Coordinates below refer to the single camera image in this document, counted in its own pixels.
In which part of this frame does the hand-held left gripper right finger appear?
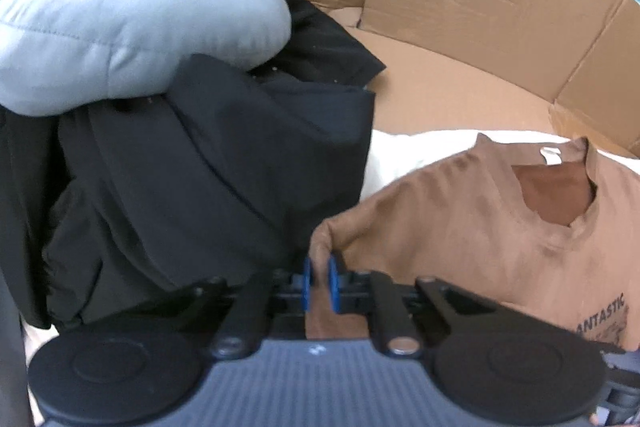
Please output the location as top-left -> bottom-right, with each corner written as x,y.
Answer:
327,256 -> 501,356

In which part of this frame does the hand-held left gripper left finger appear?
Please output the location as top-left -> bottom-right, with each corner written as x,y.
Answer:
177,257 -> 315,359

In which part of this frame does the brown printed t-shirt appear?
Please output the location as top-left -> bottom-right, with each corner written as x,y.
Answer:
305,132 -> 640,354

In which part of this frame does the black jacket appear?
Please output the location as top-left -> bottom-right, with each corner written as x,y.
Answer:
0,0 -> 389,334

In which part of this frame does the white bear-print blanket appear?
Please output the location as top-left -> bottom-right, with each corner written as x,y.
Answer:
360,128 -> 640,204

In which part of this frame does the grey neck pillow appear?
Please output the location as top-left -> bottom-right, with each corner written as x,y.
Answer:
0,0 -> 294,116

